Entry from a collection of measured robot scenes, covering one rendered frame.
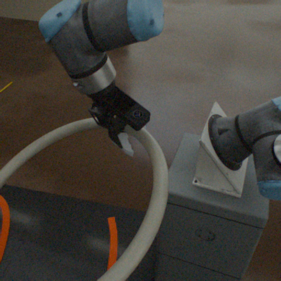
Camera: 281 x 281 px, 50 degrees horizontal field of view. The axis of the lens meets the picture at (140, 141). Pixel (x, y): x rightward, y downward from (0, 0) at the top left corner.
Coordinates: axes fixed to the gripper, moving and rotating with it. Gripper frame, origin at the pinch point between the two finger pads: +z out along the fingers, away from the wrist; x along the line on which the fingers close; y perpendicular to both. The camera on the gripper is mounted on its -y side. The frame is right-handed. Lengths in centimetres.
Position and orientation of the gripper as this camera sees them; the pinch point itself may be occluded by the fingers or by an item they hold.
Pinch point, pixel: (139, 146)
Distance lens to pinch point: 76.4
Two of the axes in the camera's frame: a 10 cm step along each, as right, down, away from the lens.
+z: 3.6, 6.6, 6.6
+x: -6.3, 7.0, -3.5
